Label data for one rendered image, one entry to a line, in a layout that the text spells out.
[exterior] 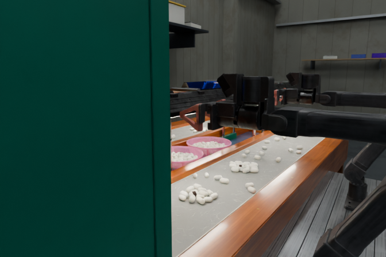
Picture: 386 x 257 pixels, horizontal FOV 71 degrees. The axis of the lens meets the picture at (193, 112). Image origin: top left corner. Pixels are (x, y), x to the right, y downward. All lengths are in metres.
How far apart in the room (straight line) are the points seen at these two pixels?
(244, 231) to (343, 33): 7.73
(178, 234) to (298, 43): 7.92
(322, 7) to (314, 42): 0.90
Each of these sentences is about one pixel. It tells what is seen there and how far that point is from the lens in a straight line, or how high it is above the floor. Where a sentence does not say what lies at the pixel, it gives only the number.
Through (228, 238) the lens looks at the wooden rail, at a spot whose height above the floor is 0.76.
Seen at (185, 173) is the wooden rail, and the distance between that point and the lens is 1.16.
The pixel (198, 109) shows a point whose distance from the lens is 0.64.
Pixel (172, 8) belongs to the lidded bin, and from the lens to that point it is 3.52.
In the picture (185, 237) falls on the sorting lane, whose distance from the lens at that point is 0.80.
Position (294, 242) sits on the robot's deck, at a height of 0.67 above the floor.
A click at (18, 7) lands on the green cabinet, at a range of 0.26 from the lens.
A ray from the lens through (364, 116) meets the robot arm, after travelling 0.59.
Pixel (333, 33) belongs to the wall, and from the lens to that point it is 8.33.
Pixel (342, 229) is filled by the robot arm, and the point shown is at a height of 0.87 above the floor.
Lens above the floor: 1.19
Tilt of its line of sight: 9 degrees down
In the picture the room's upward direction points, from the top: straight up
